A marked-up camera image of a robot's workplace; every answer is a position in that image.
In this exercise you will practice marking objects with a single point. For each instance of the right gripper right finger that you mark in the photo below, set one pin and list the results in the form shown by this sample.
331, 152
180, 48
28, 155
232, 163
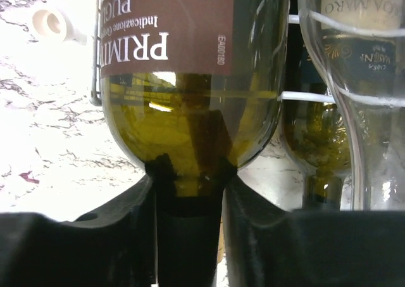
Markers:
268, 246

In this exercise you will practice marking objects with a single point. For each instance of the white wire wine rack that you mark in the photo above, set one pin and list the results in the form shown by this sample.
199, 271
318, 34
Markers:
95, 93

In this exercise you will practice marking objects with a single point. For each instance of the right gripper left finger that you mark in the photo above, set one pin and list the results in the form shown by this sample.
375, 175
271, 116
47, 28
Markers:
119, 243

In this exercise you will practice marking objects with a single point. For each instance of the clear glass wine bottle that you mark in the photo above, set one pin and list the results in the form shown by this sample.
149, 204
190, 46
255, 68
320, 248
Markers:
357, 46

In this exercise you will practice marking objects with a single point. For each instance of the white plastic pipe fitting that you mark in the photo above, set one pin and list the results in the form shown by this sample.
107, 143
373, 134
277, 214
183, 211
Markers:
55, 26

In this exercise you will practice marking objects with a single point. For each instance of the dark green brown-label wine bottle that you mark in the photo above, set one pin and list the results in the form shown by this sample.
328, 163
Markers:
190, 93

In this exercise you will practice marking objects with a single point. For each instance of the dark green bottle black neck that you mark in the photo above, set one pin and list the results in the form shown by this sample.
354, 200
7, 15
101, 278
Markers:
314, 134

